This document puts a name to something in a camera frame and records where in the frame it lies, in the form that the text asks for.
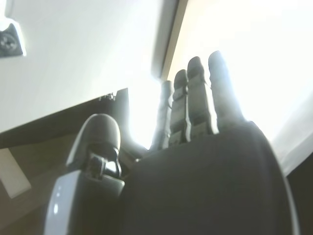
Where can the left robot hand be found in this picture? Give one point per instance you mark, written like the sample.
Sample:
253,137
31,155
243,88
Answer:
200,186

